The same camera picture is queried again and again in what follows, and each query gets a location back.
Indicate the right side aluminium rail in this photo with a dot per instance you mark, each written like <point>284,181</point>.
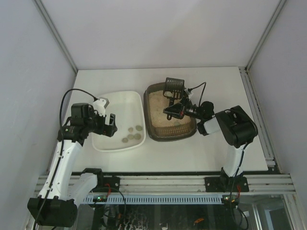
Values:
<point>254,104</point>

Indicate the right aluminium corner post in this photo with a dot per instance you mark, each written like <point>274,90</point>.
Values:
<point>271,23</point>

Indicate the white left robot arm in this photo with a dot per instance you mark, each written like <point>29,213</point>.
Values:
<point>57,204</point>

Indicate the white plastic waste tray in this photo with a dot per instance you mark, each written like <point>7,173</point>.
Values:
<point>128,108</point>

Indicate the black slotted litter scoop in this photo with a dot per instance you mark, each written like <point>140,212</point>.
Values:
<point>173,90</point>

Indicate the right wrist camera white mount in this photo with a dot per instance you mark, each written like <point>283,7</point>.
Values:
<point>188,92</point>

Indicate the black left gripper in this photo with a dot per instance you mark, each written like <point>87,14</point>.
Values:
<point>105,125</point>

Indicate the aluminium front frame rail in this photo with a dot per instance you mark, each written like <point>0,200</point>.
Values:
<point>263,184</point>

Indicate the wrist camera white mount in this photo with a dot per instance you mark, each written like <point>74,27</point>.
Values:
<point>100,104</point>
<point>188,92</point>

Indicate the aluminium corner post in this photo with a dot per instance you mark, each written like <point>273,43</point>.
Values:
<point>55,34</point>
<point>271,23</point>

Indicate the left aluminium corner post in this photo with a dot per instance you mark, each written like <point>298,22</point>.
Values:
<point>55,34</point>

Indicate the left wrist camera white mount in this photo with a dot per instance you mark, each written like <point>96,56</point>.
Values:
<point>100,104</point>

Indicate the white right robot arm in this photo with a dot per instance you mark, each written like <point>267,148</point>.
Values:
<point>238,130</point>

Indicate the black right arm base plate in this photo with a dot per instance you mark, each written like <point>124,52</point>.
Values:
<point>225,184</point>

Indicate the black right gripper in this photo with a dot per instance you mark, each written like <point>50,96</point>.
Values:
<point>180,105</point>

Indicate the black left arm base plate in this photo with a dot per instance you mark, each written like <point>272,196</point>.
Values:
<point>106,184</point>

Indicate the slotted grey cable duct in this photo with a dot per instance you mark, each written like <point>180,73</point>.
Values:
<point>117,199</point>

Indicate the brown translucent litter box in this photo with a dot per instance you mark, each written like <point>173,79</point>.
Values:
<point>175,131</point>

